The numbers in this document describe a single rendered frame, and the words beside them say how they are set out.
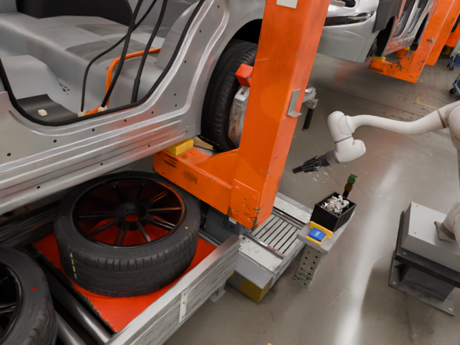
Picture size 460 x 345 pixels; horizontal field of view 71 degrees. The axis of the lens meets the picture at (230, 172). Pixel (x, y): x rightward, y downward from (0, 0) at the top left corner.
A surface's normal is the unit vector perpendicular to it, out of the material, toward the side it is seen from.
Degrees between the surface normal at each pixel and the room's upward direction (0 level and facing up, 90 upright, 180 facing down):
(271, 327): 0
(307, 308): 0
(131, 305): 0
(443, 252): 90
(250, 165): 90
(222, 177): 90
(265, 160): 90
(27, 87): 55
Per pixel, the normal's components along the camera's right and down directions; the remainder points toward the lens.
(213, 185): -0.59, 0.36
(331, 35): -0.29, 0.50
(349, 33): -0.04, 0.53
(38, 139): 0.78, 0.45
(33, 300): 0.15, -0.83
